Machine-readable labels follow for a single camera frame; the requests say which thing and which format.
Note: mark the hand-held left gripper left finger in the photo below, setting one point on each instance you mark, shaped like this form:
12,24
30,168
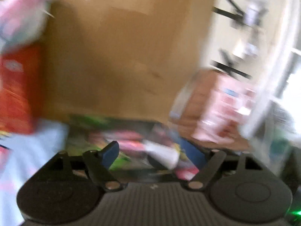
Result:
110,154

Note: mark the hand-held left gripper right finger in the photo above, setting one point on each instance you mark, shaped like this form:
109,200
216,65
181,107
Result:
194,154

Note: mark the white snack packet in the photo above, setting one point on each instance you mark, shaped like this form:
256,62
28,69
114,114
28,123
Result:
162,154

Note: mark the dark tin box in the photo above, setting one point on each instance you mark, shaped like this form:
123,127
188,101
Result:
141,127

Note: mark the pink snack packet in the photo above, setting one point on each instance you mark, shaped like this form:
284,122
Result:
122,139

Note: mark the green snack packet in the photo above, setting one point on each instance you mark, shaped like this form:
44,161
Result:
91,122

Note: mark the brown seat cushion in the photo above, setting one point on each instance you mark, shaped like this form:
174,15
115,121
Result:
192,98

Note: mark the large pink snack bag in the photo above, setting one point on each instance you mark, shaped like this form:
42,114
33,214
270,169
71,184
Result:
225,108

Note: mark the blue cartoon printed bed sheet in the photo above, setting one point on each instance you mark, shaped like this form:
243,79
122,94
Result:
33,150

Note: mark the black tape strip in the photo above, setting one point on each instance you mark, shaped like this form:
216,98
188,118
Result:
229,13
229,67

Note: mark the wooden board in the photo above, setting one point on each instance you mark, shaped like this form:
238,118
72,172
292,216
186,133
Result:
127,51

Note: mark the red gift bag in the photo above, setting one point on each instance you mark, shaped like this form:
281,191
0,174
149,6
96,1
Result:
18,91

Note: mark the pastel plush toy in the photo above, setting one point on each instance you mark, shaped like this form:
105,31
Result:
22,14

